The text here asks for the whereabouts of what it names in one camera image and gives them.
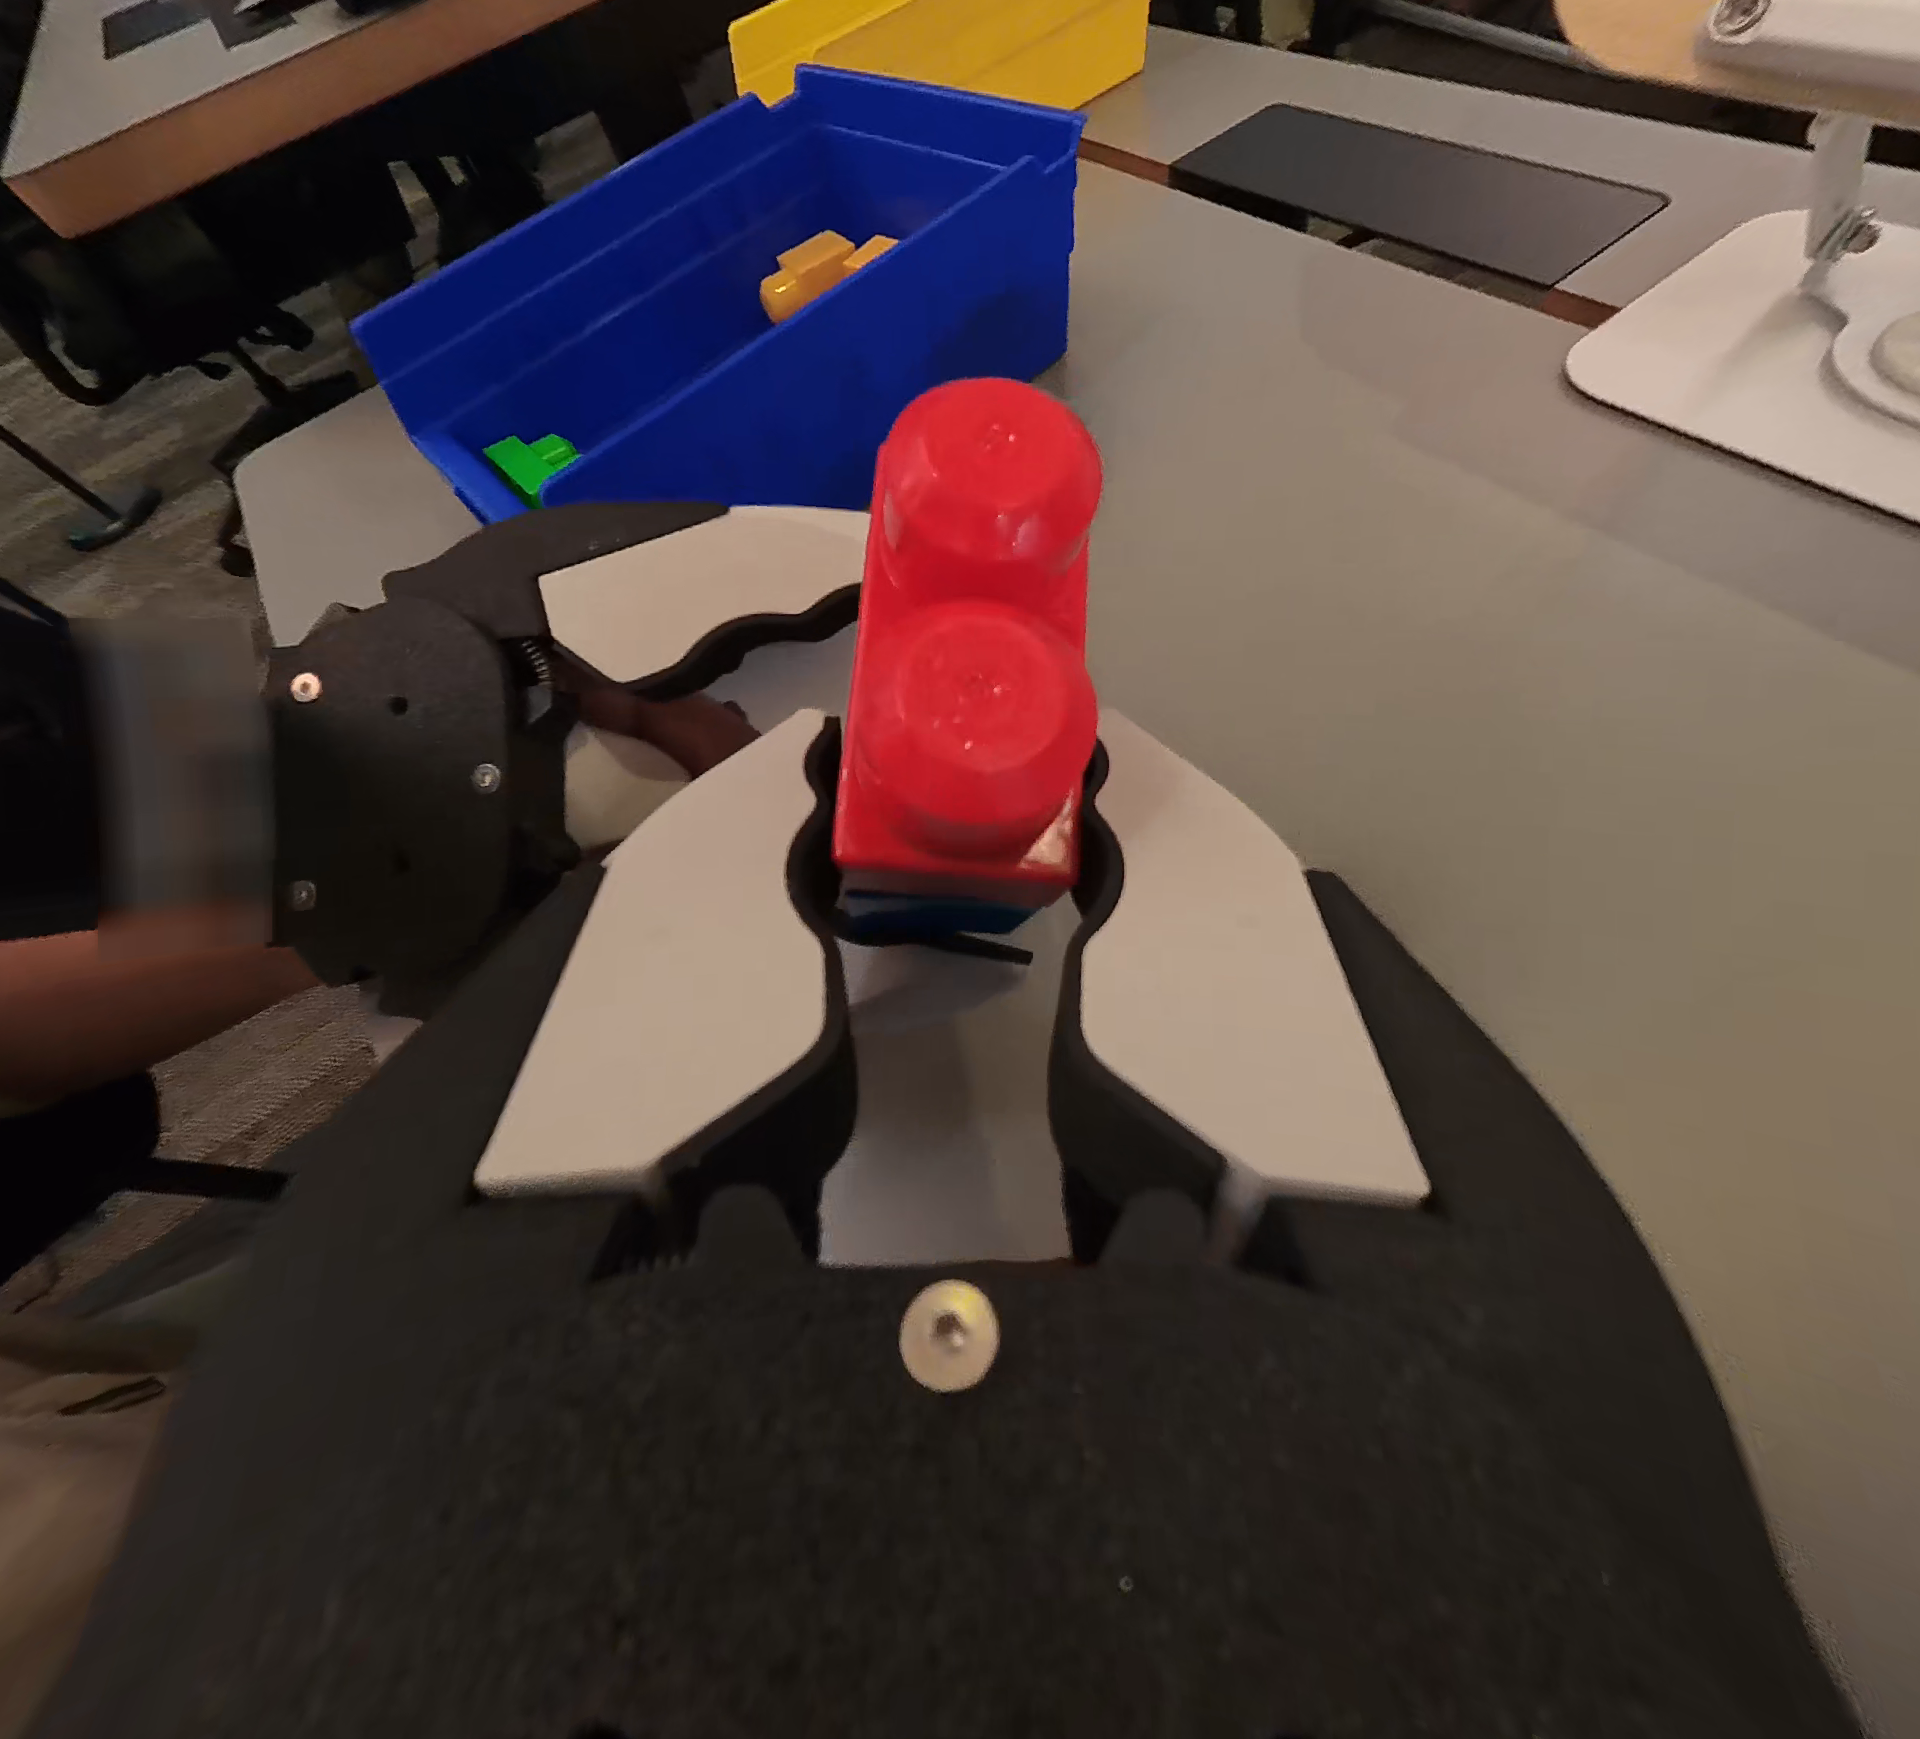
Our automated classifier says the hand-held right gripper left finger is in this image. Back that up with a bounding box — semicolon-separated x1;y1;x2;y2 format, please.
475;706;858;1268

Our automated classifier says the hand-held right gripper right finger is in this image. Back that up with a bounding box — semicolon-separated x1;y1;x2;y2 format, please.
1050;732;1435;1268

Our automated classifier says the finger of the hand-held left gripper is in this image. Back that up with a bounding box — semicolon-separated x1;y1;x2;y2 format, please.
531;505;873;706
563;718;753;857

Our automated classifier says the blue single-stud block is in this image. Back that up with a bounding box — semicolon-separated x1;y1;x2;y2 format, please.
841;878;1050;944

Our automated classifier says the red two-stud block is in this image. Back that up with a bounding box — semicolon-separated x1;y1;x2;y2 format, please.
829;375;1108;904

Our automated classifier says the person's left forearm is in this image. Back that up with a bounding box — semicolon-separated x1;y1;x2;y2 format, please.
0;936;325;1118

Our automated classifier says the green block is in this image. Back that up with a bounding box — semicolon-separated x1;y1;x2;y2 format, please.
481;430;584;510

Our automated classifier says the orange-yellow block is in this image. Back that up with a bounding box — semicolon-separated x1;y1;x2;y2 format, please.
760;230;902;321

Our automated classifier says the blue plastic bin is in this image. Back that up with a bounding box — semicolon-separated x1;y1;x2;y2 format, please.
350;61;1083;526

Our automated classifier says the white document stand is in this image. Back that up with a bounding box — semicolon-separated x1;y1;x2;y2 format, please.
1565;0;1920;526

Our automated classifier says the black flat panel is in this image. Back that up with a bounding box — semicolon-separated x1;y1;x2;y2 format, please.
1169;104;1670;286

